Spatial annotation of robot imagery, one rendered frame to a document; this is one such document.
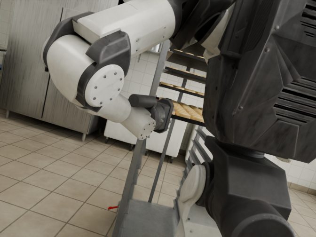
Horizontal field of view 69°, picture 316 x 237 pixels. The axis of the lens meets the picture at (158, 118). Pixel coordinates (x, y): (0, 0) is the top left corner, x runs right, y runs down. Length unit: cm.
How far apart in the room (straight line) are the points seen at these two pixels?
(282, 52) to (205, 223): 47
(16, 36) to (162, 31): 351
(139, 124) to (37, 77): 315
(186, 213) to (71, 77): 45
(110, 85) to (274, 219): 34
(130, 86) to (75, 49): 369
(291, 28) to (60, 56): 35
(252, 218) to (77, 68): 36
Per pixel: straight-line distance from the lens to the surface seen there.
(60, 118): 353
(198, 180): 57
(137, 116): 59
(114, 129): 351
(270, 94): 43
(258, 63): 41
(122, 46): 37
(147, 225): 182
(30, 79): 373
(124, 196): 134
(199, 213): 70
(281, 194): 52
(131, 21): 41
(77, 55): 38
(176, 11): 48
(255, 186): 49
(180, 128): 335
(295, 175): 461
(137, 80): 404
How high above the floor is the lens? 116
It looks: 9 degrees down
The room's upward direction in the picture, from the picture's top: 16 degrees clockwise
